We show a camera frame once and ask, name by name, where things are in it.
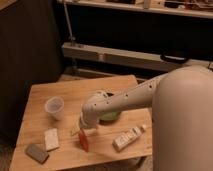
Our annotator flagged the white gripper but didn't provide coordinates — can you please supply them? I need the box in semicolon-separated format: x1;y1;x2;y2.
70;113;99;136

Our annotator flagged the red pepper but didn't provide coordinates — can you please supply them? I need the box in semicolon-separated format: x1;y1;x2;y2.
78;130;89;152

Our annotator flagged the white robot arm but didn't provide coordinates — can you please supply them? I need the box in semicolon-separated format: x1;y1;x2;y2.
78;66;213;171

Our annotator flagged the white sponge block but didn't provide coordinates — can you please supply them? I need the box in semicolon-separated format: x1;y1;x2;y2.
44;128;59;151

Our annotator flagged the wooden table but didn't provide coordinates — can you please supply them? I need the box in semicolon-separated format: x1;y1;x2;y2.
9;75;152;171

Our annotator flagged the green bowl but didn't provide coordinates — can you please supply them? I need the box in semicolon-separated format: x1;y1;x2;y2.
95;89;123;123

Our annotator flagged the white tube bottle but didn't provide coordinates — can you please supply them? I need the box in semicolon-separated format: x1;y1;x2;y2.
112;125;147;152

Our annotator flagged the grey rectangular block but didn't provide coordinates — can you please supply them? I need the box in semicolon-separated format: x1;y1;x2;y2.
25;144;49;164

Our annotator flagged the metal shelf rack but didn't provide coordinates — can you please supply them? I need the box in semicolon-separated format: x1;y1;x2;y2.
56;0;213;72

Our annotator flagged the black handle on shelf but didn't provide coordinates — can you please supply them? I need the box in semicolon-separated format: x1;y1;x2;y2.
160;54;189;64

